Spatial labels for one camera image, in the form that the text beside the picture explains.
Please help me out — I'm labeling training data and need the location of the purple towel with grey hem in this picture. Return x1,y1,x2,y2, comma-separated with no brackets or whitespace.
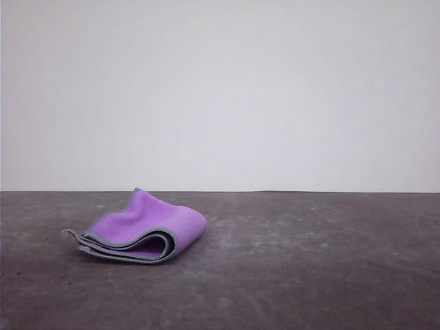
61,186,209,266

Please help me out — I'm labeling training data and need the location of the grey table cloth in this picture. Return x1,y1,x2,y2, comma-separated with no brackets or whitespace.
0,189,440,330

